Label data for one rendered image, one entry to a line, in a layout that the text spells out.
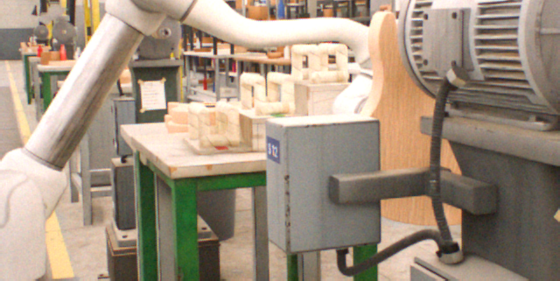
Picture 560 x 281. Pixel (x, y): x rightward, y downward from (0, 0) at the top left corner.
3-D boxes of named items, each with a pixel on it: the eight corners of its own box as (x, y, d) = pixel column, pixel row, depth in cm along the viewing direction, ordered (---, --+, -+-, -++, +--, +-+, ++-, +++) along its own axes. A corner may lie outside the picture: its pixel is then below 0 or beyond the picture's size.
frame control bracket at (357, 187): (451, 193, 122) (451, 169, 122) (339, 205, 116) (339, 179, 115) (438, 189, 126) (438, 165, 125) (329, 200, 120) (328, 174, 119)
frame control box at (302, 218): (462, 306, 113) (462, 126, 110) (323, 326, 106) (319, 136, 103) (383, 258, 136) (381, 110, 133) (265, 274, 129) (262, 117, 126)
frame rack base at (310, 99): (359, 144, 221) (359, 83, 218) (308, 148, 216) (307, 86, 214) (325, 132, 246) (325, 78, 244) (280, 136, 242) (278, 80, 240)
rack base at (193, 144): (254, 151, 212) (254, 147, 212) (199, 155, 208) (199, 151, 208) (230, 138, 238) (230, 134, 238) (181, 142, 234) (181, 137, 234)
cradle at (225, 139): (241, 144, 214) (241, 133, 213) (200, 148, 211) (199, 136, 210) (239, 143, 217) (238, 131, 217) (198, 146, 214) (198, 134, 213)
